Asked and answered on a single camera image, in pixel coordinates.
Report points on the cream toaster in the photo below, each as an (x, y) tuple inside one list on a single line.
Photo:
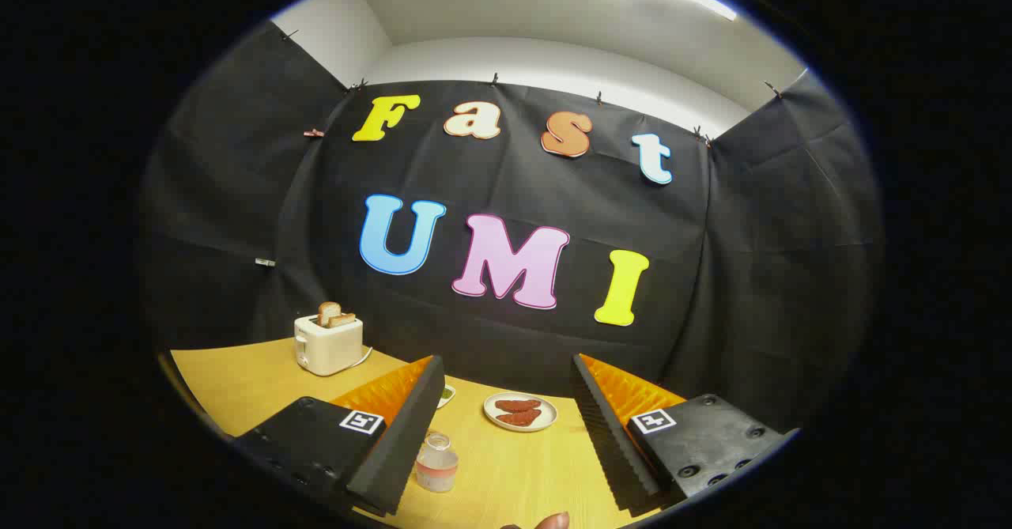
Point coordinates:
[(328, 347)]

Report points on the red meat slice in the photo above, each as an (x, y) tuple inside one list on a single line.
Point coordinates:
[(520, 417), (518, 405)]

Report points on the clear juice bottle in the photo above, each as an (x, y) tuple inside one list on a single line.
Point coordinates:
[(436, 467)]

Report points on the wooden table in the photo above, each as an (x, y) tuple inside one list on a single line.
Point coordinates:
[(514, 466)]

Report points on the white round plate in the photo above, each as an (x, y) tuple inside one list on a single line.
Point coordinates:
[(549, 414)]

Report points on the white divided condiment dish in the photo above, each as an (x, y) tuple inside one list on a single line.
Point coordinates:
[(447, 394)]

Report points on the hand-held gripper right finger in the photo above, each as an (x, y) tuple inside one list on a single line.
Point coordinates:
[(613, 442)]

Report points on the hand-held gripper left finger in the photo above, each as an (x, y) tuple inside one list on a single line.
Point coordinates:
[(395, 442)]

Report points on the toast slice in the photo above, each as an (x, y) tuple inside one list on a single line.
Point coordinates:
[(327, 311), (343, 320)]

